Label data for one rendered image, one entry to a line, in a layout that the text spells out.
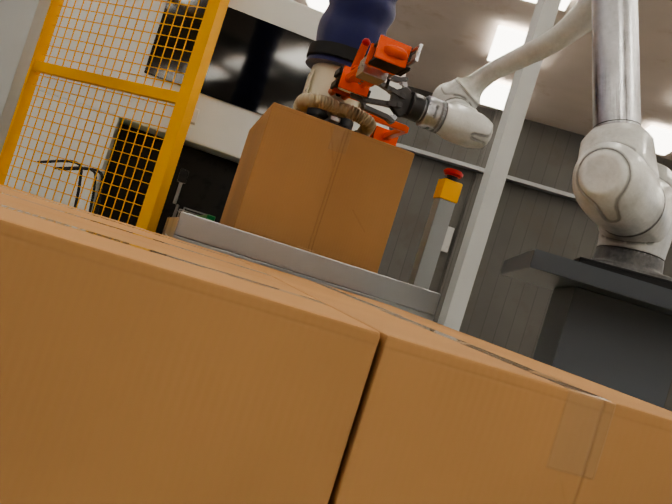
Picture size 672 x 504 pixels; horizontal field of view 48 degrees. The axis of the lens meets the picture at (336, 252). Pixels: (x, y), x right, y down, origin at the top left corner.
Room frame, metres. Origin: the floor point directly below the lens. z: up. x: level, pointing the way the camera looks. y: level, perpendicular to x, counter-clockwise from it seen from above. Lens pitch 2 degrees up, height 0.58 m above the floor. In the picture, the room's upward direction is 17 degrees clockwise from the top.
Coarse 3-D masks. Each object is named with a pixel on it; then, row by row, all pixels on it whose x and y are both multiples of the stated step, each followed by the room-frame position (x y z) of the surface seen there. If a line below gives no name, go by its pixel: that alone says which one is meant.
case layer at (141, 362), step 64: (0, 192) 1.09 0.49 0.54; (0, 256) 0.53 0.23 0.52; (64, 256) 0.54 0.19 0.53; (128, 256) 0.56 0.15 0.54; (192, 256) 0.96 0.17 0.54; (0, 320) 0.54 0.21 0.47; (64, 320) 0.55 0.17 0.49; (128, 320) 0.56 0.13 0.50; (192, 320) 0.57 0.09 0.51; (256, 320) 0.58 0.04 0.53; (320, 320) 0.59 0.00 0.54; (384, 320) 0.84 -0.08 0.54; (0, 384) 0.54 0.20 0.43; (64, 384) 0.55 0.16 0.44; (128, 384) 0.56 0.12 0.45; (192, 384) 0.57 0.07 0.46; (256, 384) 0.58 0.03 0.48; (320, 384) 0.59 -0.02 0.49; (384, 384) 0.60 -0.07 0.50; (448, 384) 0.62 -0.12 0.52; (512, 384) 0.63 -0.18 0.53; (576, 384) 0.76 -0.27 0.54; (0, 448) 0.54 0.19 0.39; (64, 448) 0.55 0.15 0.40; (128, 448) 0.56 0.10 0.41; (192, 448) 0.57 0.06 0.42; (256, 448) 0.58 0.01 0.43; (320, 448) 0.60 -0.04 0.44; (384, 448) 0.61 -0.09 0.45; (448, 448) 0.62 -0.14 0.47; (512, 448) 0.63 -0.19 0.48; (576, 448) 0.65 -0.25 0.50; (640, 448) 0.66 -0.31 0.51
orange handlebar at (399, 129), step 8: (384, 48) 1.60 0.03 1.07; (392, 48) 1.59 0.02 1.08; (400, 48) 1.59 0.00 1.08; (400, 56) 1.60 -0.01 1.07; (352, 72) 1.87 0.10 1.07; (384, 72) 1.75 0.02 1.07; (352, 80) 1.90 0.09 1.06; (360, 80) 1.87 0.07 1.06; (344, 96) 2.12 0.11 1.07; (376, 120) 2.30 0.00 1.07; (384, 120) 2.31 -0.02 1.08; (400, 128) 2.32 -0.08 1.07; (408, 128) 2.34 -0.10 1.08; (384, 136) 2.52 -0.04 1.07; (392, 136) 2.45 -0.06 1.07
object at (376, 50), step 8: (384, 40) 1.60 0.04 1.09; (392, 40) 1.60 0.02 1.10; (376, 48) 1.60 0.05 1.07; (408, 48) 1.61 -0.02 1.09; (368, 56) 1.67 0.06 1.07; (376, 56) 1.60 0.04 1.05; (384, 56) 1.60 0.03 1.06; (392, 56) 1.61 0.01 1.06; (408, 56) 1.62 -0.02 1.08; (368, 64) 1.68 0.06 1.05; (376, 64) 1.65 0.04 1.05; (384, 64) 1.64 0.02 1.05; (392, 64) 1.62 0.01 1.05; (400, 64) 1.61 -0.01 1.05; (392, 72) 1.68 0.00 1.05
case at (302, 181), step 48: (288, 144) 1.91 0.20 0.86; (336, 144) 1.94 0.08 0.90; (384, 144) 1.96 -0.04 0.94; (240, 192) 2.02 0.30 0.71; (288, 192) 1.92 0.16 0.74; (336, 192) 1.95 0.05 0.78; (384, 192) 1.97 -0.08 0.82; (288, 240) 1.93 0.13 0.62; (336, 240) 1.95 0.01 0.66; (384, 240) 1.98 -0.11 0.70
